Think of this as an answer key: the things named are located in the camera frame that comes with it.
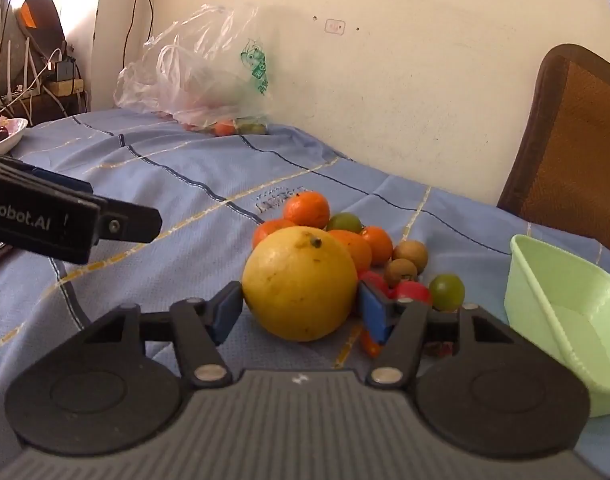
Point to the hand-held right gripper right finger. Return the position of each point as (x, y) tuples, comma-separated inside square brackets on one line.
[(377, 312)]

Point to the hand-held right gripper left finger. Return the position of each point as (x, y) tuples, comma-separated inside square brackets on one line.
[(227, 312)]

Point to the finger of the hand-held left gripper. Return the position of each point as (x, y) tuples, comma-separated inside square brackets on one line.
[(60, 178), (132, 225)]

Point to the small smooth orange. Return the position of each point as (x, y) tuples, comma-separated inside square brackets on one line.
[(379, 244)]

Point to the green tomato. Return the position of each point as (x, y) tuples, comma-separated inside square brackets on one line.
[(446, 290)]

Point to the large yellow grapefruit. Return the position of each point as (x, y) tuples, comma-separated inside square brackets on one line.
[(297, 285)]

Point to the bumpy orange mandarin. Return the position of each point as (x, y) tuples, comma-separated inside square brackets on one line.
[(307, 208)]

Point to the light green plastic basket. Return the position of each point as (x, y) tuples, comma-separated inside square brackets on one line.
[(560, 320)]

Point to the red tomato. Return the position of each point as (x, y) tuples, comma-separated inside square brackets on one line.
[(374, 280), (412, 292)]

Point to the small orange cherry tomato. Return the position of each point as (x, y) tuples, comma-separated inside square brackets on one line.
[(369, 346)]

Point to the brown longan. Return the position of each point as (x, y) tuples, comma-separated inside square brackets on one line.
[(401, 271), (412, 255)]

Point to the blue striped tablecloth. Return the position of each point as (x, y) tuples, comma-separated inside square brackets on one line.
[(160, 175)]

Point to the white bowl with dark fruit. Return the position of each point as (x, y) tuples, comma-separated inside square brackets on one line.
[(7, 137)]

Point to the small green citrus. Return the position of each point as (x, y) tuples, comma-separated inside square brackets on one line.
[(346, 222)]

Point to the white router with antennas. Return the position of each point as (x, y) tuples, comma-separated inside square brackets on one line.
[(10, 87)]

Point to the black power adapter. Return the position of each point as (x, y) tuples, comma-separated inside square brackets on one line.
[(66, 71)]

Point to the orange fruit in bag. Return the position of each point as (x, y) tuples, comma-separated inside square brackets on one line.
[(225, 129)]

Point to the green fruit in bag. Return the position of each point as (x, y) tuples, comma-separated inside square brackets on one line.
[(250, 126)]

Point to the dark brown chair back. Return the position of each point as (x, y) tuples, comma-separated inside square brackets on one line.
[(45, 20)]

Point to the clear plastic bag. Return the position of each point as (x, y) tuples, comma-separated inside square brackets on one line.
[(195, 75)]

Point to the pink outlined wall sticker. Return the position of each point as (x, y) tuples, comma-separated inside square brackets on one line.
[(335, 26)]

